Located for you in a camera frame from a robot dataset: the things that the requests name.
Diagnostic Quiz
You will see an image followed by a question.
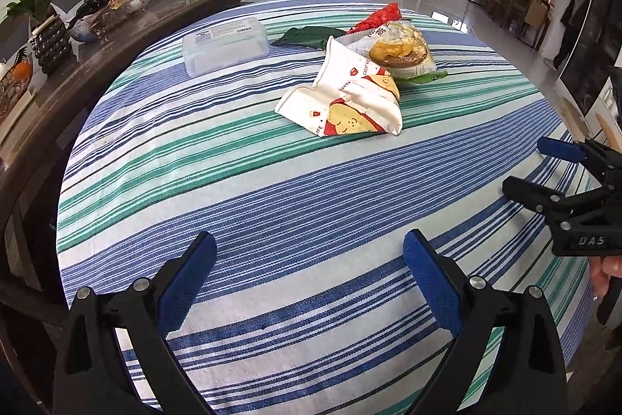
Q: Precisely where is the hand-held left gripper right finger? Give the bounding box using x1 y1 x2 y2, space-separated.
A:
402 229 569 415

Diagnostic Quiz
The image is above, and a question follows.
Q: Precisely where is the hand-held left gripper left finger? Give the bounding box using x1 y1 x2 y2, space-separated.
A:
52 230 218 415

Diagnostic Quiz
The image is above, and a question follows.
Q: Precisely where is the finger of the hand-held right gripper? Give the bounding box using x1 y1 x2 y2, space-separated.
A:
503 176 608 226
537 137 622 185

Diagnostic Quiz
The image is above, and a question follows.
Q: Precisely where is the clear burger bread packet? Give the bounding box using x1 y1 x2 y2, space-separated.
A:
345 20 449 81

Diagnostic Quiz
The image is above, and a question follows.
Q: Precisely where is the white cartoon paper bag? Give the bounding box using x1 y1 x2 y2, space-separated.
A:
274 37 404 138

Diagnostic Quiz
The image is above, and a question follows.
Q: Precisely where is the red snack bag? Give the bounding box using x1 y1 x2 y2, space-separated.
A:
352 3 404 34

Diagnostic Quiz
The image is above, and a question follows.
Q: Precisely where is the clear plastic box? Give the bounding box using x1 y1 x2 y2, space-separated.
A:
182 17 269 78

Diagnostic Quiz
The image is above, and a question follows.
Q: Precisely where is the dark green wrapper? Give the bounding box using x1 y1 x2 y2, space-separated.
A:
271 26 337 52

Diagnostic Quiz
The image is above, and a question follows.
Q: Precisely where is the person's right hand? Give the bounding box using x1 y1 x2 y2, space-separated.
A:
590 257 622 299

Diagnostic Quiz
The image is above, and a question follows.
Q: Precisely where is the black glass cabinet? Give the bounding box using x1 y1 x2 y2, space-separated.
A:
559 0 614 114

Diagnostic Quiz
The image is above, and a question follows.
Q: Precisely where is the blue green striped tablecloth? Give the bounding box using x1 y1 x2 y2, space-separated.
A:
56 0 596 415

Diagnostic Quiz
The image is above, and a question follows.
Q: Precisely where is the dining table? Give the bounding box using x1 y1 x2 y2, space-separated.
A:
500 0 531 23

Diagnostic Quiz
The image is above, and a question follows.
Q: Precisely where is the green plant in black vase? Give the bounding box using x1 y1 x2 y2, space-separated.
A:
7 0 73 75

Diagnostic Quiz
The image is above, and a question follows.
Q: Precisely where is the glass snack tray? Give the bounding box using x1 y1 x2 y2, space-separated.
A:
100 0 154 33

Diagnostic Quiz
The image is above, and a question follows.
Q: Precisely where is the wire fruit basket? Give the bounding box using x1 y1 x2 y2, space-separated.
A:
0 55 36 115

